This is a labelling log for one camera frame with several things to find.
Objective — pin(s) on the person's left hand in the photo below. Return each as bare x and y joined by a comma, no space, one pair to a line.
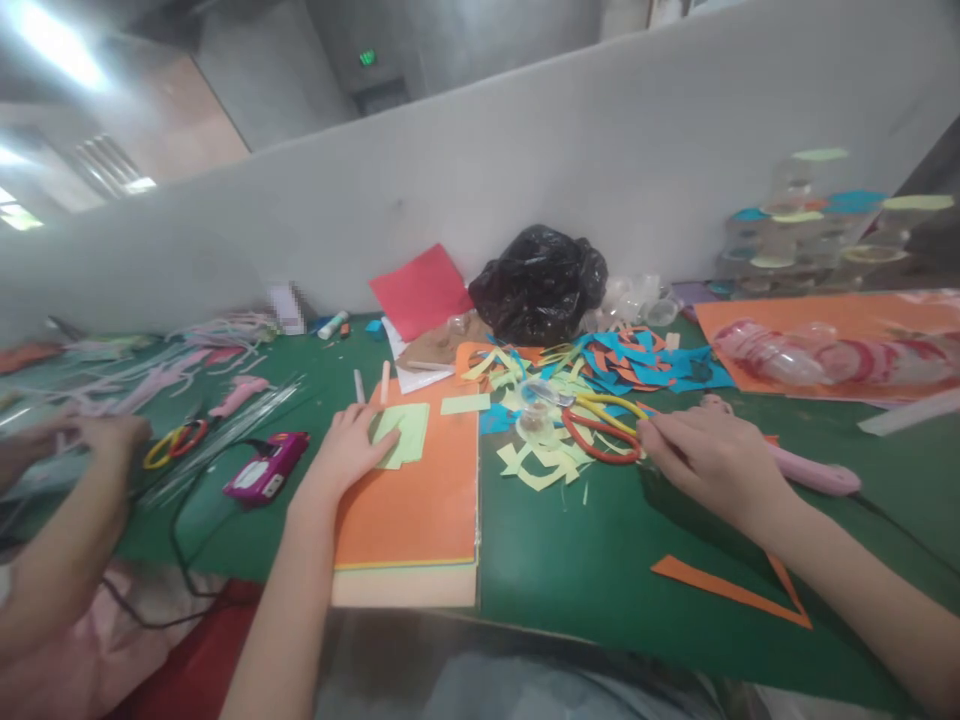
349,450

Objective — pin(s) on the person's right hand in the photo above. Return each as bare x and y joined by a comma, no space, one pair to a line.
712,461

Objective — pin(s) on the person's right fingers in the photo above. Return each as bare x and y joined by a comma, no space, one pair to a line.
660,439

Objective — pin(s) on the light green cut paper piece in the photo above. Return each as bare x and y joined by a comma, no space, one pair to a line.
411,439

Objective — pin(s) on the pile of blue orange scraps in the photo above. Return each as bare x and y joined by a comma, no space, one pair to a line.
622,364

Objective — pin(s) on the pile of light green scraps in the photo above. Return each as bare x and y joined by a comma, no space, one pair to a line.
544,465

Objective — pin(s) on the small clear glass bottle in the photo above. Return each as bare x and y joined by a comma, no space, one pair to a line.
536,420

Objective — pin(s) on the green table mat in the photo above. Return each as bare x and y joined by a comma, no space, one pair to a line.
600,555

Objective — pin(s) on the group of clear plastic cups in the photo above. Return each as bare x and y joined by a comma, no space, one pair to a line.
641,300

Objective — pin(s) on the large orange paper sheet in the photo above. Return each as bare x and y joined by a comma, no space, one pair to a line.
750,322

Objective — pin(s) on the long pink glue gun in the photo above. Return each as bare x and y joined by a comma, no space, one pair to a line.
810,469

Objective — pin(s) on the orange angled paper strip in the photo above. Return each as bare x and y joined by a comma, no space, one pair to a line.
720,589

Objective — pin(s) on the black plastic bag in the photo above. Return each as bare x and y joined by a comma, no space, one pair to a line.
536,289

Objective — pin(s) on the small light green paper rectangle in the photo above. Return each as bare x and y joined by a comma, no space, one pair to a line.
465,404

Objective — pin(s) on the brown paper sheet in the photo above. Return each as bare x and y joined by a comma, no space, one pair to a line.
435,349

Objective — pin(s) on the white flat strip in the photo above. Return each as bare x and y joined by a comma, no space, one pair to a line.
907,414

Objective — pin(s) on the white paper sheet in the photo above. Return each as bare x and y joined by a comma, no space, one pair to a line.
416,379

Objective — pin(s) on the stack of coloured paper sheets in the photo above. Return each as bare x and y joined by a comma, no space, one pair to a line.
420,517

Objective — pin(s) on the stack of paper-lidded clear bottles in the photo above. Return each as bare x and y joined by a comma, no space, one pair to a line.
810,232

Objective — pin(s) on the wooden stick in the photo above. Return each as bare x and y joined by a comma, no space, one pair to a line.
386,382

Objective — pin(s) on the red paper sheet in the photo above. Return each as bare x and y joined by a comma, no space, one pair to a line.
420,292

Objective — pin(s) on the white partition board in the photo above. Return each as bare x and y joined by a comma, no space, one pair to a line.
525,165

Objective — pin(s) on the small blue block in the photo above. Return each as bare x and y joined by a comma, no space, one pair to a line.
373,327

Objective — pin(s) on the white glue stick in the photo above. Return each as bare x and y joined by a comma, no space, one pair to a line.
332,325

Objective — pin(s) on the white box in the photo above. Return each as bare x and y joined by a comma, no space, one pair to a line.
289,309

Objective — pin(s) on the magenta glue gun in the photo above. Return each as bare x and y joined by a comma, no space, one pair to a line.
266,469

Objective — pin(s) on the bundle of clear glue sticks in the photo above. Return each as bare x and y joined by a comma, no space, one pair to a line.
225,435

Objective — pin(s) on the green exit sign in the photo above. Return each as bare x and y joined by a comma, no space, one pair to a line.
367,57

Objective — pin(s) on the small yellow and red scissors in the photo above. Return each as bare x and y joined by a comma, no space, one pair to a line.
176,442

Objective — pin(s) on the pile of pink pipe cleaners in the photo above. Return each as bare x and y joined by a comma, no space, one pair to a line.
165,367

